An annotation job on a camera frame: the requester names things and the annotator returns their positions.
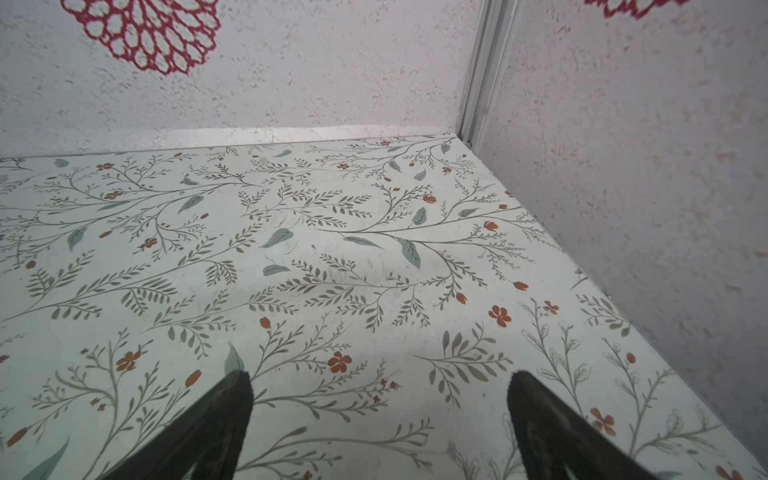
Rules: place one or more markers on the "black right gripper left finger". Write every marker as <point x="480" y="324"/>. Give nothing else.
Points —
<point x="204" y="442"/>

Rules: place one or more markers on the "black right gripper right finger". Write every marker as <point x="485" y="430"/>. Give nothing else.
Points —
<point x="556" y="443"/>

